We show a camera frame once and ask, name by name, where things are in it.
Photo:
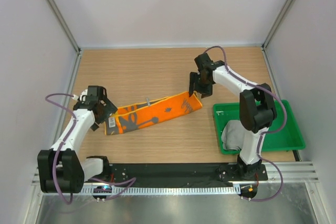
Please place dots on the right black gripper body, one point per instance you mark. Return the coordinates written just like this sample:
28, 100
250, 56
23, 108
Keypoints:
203, 84

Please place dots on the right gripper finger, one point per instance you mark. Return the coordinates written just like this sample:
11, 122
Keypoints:
193, 83
206, 92

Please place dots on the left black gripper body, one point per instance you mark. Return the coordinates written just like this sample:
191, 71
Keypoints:
107, 110

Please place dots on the grey orange happy towel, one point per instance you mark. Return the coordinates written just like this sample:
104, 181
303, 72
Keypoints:
140, 115

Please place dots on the grey panda towel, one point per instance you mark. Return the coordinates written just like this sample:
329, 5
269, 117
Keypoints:
233, 136

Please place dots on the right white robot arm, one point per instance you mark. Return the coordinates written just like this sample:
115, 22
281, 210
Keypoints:
256, 107

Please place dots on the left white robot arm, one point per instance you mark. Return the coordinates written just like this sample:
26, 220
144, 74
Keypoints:
60, 170

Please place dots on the green plastic tray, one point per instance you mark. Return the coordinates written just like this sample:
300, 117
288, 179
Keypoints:
288, 139

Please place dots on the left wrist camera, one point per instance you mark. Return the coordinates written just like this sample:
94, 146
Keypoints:
80, 96

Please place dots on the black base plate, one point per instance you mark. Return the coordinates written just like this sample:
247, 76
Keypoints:
183, 175

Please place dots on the slotted cable duct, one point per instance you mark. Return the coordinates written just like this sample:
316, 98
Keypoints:
138, 191

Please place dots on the front aluminium rail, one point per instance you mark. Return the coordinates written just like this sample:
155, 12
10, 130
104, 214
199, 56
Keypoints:
291, 172

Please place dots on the left aluminium frame post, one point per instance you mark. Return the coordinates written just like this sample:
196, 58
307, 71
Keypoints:
58, 15

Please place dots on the aluminium frame post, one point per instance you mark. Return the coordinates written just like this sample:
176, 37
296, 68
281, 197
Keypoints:
58, 15
277, 22

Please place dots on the right aluminium frame post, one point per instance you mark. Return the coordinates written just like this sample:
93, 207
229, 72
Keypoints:
277, 22

